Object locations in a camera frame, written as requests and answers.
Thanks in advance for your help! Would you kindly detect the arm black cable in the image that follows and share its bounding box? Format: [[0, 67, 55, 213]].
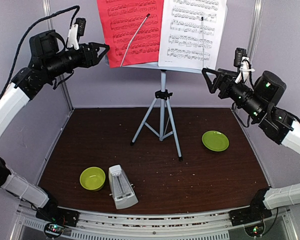
[[261, 207, 281, 231], [0, 5, 81, 111]]

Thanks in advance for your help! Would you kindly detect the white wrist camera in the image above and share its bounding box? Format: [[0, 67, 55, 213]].
[[66, 17, 87, 50], [233, 47, 255, 84]]

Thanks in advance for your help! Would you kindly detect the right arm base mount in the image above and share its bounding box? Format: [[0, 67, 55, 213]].
[[228, 187, 272, 227]]

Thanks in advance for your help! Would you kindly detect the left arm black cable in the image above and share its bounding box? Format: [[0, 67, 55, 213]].
[[0, 5, 81, 111]]

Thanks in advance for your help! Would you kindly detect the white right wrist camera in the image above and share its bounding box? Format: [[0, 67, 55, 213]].
[[233, 47, 255, 84]]

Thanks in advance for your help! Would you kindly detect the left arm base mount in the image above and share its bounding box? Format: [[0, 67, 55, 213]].
[[34, 200, 79, 227]]

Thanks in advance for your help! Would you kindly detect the aluminium front rail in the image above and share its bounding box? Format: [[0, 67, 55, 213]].
[[16, 196, 290, 240]]

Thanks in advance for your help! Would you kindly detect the white sheet music page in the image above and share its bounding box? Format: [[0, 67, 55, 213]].
[[158, 0, 228, 70]]

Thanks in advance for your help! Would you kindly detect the left aluminium corner post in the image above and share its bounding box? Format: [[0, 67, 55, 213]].
[[41, 0, 75, 112]]

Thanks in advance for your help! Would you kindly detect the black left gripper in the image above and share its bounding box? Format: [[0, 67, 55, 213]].
[[43, 41, 110, 79]]

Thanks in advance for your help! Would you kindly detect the white folding music stand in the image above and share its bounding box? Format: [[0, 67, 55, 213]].
[[103, 13, 217, 162]]

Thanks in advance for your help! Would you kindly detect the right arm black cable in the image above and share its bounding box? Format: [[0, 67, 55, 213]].
[[261, 207, 281, 231]]

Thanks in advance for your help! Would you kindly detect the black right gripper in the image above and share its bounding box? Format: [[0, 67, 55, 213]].
[[201, 67, 266, 120]]

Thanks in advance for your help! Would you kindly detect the lime green bowl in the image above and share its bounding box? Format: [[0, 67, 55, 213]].
[[79, 166, 106, 192]]

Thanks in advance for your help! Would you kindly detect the white metronome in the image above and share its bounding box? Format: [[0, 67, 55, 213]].
[[108, 164, 139, 210]]

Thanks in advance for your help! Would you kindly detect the lime green plate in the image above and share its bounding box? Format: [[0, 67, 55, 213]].
[[201, 130, 230, 152]]

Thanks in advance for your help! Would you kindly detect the red sheet music page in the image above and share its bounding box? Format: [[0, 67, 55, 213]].
[[97, 0, 164, 68]]

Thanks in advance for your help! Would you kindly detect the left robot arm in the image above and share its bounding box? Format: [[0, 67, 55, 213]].
[[0, 30, 110, 222]]

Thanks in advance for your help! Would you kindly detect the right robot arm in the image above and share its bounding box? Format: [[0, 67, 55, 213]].
[[202, 68, 300, 221]]

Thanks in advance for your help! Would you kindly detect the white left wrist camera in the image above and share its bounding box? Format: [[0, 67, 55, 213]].
[[66, 17, 87, 50]]

